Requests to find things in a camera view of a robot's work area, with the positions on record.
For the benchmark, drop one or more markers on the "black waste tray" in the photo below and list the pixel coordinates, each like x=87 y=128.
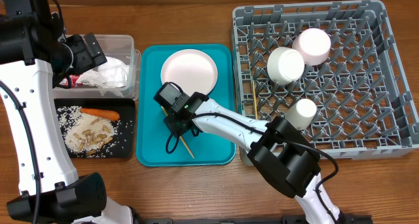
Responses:
x=120 y=105

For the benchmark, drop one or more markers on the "wooden chopstick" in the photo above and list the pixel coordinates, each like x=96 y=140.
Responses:
x=181 y=137
x=254 y=99

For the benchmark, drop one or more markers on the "pile of peanuts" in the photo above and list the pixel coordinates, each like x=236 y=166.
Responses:
x=89 y=134

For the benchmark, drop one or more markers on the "grey dishwasher rack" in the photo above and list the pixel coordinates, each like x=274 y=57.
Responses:
x=365 y=107

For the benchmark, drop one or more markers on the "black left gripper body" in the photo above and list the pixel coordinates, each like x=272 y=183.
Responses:
x=82 y=61

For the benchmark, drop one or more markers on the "white rice pile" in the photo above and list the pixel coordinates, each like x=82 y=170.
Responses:
x=119 y=147

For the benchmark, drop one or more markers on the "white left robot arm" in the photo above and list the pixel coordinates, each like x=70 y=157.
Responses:
x=36 y=57

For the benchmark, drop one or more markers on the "white tissue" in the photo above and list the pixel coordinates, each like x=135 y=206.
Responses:
x=113 y=73

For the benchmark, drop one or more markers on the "orange carrot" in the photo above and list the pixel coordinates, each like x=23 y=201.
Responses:
x=105 y=114

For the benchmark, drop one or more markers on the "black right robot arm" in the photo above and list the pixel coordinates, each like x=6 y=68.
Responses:
x=280 y=153

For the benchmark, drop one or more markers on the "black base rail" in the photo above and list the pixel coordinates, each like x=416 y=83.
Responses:
x=286 y=219

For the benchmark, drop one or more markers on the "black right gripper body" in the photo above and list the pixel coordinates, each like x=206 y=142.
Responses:
x=181 y=126

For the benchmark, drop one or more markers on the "red snack wrapper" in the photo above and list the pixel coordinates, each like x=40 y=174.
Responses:
x=70 y=81

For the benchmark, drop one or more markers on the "white round plate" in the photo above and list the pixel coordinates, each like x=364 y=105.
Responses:
x=192 y=70

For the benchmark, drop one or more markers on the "clear plastic waste bin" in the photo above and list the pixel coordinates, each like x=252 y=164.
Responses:
x=116 y=46

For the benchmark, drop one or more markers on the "cream plastic cup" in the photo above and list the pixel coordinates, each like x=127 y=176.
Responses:
x=301 y=114

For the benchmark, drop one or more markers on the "teal plastic tray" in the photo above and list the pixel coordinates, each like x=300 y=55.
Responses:
x=152 y=133

